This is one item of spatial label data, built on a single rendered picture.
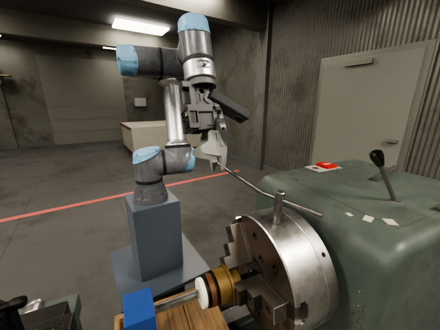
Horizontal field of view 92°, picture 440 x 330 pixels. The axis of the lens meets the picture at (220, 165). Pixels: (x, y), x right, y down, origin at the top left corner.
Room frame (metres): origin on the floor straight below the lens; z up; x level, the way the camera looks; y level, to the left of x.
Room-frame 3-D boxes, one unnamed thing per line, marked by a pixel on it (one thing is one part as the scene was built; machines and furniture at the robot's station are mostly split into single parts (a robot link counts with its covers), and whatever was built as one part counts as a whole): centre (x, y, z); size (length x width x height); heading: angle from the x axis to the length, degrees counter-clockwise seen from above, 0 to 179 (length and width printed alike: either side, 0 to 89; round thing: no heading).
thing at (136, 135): (7.10, 1.99, 0.42); 2.21 x 1.79 x 0.83; 123
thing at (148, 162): (0.89, 0.31, 1.27); 0.13 x 0.12 x 0.14; 110
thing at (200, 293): (0.38, 0.10, 1.08); 0.13 x 0.07 x 0.07; 114
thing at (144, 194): (0.89, 0.32, 1.15); 0.15 x 0.15 x 0.10
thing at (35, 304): (0.47, 0.54, 0.95); 0.07 x 0.04 x 0.04; 24
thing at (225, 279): (0.42, 0.00, 1.08); 0.09 x 0.09 x 0.09; 24
